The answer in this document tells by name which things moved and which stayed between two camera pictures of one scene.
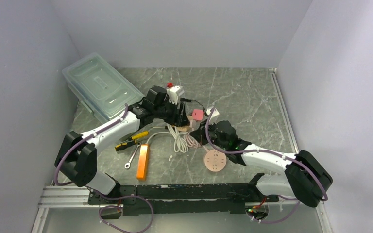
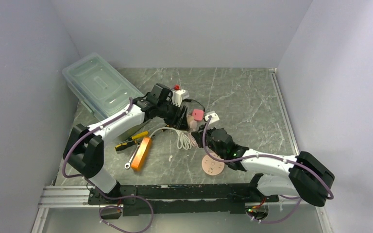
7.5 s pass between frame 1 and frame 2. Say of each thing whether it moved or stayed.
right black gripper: moved
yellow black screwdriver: stayed
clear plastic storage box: stayed
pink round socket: moved
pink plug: stayed
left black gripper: stayed
